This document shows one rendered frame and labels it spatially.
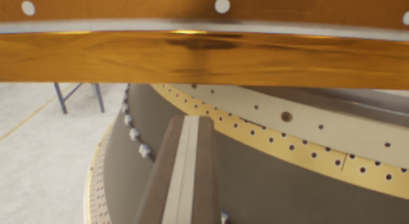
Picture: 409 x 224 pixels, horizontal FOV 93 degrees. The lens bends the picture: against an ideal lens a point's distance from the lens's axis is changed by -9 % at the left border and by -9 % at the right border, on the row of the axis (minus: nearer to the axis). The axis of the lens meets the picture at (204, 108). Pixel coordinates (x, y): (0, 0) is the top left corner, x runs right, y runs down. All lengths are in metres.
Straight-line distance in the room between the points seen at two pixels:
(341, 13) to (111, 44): 0.19
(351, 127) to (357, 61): 0.09
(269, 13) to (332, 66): 0.08
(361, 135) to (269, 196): 0.17
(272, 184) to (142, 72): 0.26
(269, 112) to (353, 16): 0.15
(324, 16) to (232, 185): 0.29
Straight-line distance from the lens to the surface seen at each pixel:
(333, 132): 0.28
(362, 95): 0.33
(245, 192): 0.38
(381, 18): 0.23
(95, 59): 0.21
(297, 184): 0.36
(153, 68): 0.19
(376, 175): 0.36
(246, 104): 0.30
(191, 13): 0.17
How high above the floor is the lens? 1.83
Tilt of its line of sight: 29 degrees down
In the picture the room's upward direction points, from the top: 1 degrees clockwise
